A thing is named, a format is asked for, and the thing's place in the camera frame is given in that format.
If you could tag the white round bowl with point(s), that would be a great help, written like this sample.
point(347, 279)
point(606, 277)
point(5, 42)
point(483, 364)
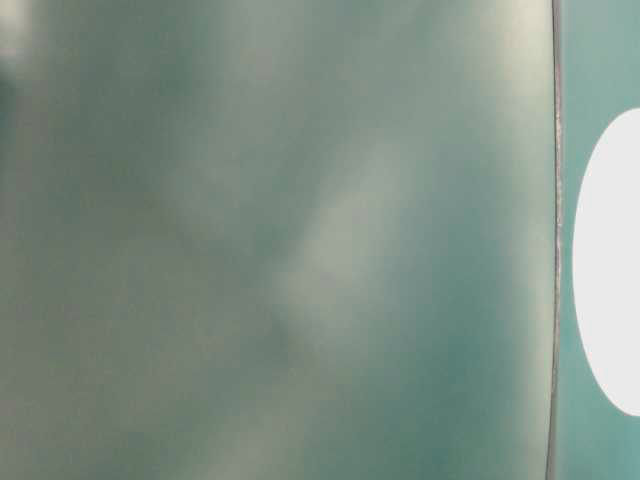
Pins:
point(605, 262)

